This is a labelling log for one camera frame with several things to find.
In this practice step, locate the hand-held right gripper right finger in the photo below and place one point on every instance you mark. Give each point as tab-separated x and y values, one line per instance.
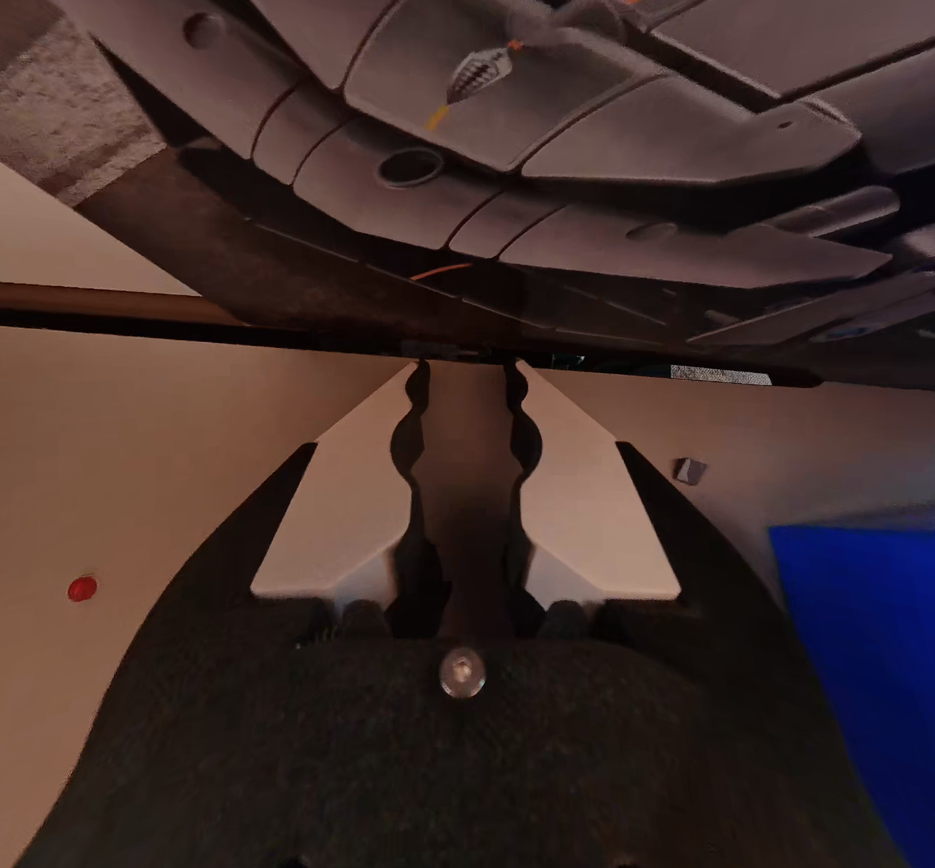
592	517

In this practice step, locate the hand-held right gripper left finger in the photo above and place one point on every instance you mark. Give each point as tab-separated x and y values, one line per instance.
336	517

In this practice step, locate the grey toy brick car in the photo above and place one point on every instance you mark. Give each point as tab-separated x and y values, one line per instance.
584	138

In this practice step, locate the small grey brick piece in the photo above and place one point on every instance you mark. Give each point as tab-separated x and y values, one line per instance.
689	470

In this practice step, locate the red round brick piece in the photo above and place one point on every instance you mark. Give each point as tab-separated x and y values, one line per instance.
82	588

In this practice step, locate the blue plastic bin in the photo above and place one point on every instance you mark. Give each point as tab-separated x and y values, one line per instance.
862	627

